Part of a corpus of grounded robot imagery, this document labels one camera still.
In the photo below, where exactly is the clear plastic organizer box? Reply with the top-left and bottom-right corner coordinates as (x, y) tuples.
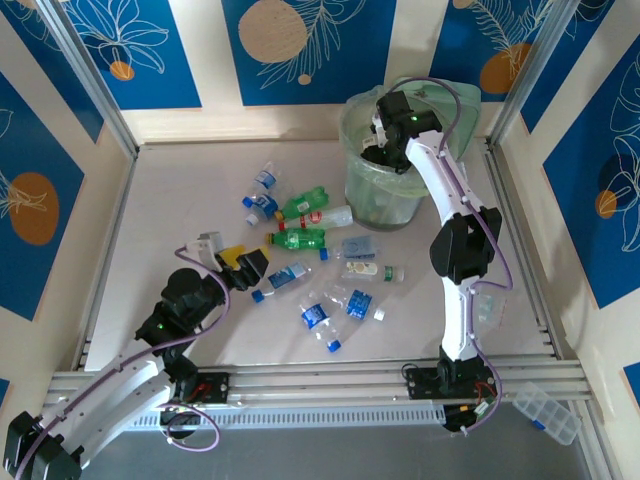
(509, 382), (585, 446)

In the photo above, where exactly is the clear bottle blue red label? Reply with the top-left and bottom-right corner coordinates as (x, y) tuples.
(298, 294), (344, 354)

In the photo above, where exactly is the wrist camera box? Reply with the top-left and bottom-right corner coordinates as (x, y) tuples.
(183, 230), (225, 264)
(369, 112), (391, 147)

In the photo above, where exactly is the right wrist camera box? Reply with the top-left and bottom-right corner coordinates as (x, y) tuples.
(369, 112), (391, 147)

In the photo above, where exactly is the clear plastic packet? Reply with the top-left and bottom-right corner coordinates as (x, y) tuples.
(473, 293), (507, 330)

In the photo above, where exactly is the light green zip pouch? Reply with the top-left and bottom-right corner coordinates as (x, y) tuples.
(394, 77), (484, 156)

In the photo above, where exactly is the white slotted cable duct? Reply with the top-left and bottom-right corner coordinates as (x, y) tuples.
(114, 404), (447, 431)

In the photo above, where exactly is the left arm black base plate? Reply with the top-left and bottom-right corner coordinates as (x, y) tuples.
(189, 372), (231, 406)

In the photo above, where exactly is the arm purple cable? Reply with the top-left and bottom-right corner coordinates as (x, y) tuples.
(9, 247), (232, 474)
(385, 77), (514, 437)

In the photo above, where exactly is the blue label bottle white cap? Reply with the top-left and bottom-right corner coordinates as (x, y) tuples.
(323, 280), (387, 322)
(245, 188), (289, 226)

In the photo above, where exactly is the mesh waste bin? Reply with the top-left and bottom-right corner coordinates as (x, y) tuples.
(338, 87), (459, 232)

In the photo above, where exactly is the clear bottle cream green label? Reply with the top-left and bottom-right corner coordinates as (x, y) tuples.
(341, 259), (406, 284)

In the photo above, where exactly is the aluminium frame post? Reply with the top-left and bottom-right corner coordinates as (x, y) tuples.
(37, 0), (140, 159)
(489, 0), (584, 147)

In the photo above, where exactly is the aluminium side rail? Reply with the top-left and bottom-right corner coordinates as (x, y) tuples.
(482, 142), (564, 360)
(73, 149), (141, 371)

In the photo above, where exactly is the clear water bottle blue cap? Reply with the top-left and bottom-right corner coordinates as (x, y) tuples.
(241, 162), (284, 209)

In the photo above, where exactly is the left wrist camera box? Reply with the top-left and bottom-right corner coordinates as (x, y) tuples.
(183, 230), (225, 264)

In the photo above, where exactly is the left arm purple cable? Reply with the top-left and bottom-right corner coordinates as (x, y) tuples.
(9, 247), (232, 474)

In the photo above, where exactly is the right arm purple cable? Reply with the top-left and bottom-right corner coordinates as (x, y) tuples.
(385, 77), (514, 437)

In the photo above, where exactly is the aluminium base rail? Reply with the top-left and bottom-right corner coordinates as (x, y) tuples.
(47, 360), (594, 407)

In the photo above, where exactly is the green soda bottle yellow cap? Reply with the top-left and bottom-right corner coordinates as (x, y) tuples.
(273, 184), (332, 221)
(263, 227), (327, 250)

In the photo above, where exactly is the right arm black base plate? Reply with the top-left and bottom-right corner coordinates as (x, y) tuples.
(403, 366), (501, 401)

